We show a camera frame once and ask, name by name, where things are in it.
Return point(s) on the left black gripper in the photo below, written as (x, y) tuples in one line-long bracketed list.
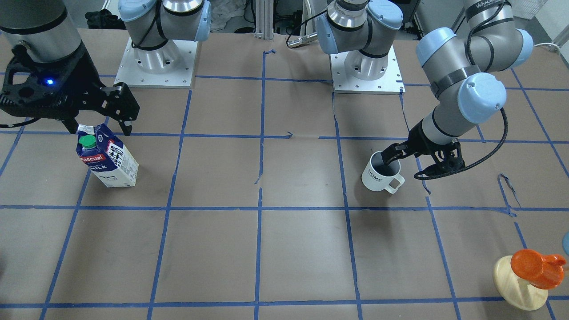
[(416, 138)]

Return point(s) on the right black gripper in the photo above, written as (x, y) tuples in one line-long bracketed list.
[(85, 85)]

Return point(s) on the white HOME mug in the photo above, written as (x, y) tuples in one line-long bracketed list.
[(378, 176)]

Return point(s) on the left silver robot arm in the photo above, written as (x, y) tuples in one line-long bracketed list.
[(459, 71)]

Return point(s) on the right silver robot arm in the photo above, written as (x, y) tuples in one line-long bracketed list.
[(46, 29)]

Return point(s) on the blue white milk carton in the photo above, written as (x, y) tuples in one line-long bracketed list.
[(106, 156)]

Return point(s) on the wooden mug tree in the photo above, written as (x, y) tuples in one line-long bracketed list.
[(515, 290)]

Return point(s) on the orange mug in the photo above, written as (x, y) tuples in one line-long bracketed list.
[(542, 271)]

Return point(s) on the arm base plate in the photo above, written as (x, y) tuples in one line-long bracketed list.
[(171, 66), (355, 73)]

